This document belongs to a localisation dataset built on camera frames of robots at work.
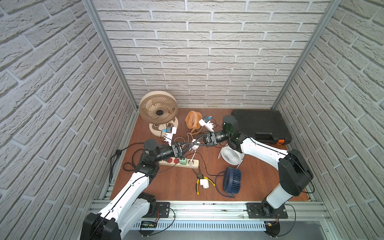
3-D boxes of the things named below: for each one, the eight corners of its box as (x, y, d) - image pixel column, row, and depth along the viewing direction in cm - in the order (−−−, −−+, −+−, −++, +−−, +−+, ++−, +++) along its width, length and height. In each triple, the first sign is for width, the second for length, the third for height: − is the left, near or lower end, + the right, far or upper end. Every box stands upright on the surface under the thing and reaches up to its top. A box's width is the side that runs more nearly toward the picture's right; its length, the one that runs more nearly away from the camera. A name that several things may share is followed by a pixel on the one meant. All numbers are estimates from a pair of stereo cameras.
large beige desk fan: (151, 136, 103) (138, 104, 79) (154, 123, 111) (143, 90, 87) (178, 136, 103) (173, 105, 79) (179, 123, 111) (175, 91, 87)
